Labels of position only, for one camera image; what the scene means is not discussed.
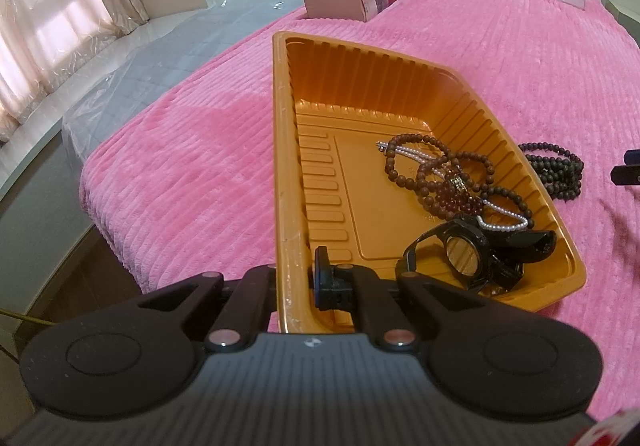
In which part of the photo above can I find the dark wooden bead necklace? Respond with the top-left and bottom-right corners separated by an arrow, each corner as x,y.
517,141 -> 586,203

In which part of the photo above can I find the black smart watch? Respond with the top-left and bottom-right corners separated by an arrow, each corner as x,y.
402,219 -> 491,293

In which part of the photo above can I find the reddish brown bead necklace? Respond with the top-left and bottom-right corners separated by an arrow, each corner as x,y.
383,132 -> 535,227

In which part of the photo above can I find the white pearl strand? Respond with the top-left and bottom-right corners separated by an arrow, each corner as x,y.
376,134 -> 534,233

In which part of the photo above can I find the orange plastic tray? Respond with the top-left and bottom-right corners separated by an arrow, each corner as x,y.
271,29 -> 588,335

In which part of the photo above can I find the black fitness band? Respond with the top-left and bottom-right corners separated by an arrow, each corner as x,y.
487,231 -> 558,291

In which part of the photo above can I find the pink plush blanket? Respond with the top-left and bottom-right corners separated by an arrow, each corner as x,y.
80,0 -> 639,418

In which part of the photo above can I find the pink curtain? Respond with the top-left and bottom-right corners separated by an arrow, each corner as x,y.
1,0 -> 149,142

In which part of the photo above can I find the clear plastic mattress cover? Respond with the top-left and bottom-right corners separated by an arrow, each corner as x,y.
62,0 -> 303,172

